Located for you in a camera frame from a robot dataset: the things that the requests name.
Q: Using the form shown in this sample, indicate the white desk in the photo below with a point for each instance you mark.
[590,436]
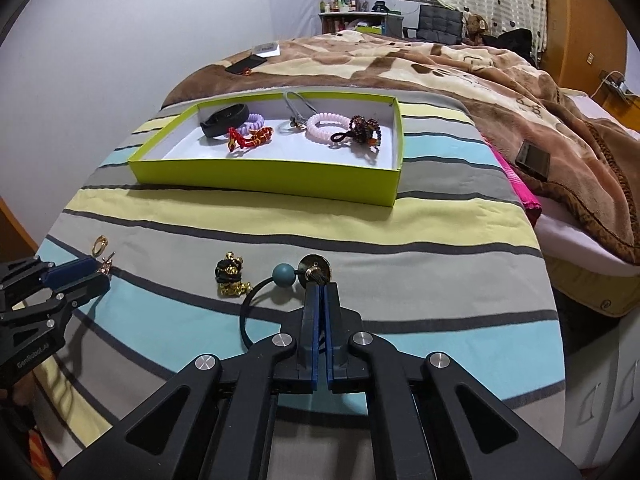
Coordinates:
[332,22]

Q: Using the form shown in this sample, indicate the black phone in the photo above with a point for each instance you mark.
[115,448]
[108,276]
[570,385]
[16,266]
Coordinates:
[534,160]

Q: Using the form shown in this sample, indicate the black clothes pile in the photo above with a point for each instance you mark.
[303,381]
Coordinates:
[512,42]

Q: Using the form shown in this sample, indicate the brown teddy bear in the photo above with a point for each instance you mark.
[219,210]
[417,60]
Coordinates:
[476,27]

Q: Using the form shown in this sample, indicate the wooden nightstand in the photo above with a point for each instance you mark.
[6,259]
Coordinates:
[627,110]

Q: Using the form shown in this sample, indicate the green cardboard box tray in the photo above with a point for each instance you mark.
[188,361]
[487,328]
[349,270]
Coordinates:
[250,175]

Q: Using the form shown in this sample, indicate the small white box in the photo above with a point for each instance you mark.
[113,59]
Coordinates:
[265,49]

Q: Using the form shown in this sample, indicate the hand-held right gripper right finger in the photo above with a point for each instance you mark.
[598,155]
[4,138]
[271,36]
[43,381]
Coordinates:
[329,335]

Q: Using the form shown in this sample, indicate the striped blanket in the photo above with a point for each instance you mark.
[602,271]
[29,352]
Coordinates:
[400,285]

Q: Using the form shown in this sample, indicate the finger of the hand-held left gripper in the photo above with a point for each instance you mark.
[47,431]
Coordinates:
[82,290]
[70,270]

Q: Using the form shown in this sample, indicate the black bag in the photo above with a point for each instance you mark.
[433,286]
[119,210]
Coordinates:
[381,6]

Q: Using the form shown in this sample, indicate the yellow bed skirt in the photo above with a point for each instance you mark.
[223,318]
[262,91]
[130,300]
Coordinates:
[590,290]

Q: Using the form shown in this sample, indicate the power strip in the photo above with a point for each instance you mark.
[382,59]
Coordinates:
[614,81]

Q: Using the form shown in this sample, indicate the black wristband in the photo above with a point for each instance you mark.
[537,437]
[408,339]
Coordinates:
[220,127]

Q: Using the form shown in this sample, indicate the wooden door frame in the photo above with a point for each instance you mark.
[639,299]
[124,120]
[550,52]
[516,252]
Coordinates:
[15,230]

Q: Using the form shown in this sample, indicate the black office chair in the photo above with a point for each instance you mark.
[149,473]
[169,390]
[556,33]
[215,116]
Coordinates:
[440,22]

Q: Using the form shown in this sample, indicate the dark phone with red charm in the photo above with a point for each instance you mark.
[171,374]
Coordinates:
[245,65]

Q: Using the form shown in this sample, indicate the gold hair clip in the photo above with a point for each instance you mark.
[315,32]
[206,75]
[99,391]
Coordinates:
[106,263]

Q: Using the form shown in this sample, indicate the brown patterned blanket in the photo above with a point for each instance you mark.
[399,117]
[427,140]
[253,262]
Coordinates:
[450,75]

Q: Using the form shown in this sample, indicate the wooden wardrobe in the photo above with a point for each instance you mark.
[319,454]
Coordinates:
[580,20]

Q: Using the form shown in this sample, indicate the white cabinet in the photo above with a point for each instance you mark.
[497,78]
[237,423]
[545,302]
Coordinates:
[600,390]

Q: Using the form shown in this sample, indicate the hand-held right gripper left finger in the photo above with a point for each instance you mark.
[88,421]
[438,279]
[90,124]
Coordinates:
[312,335]

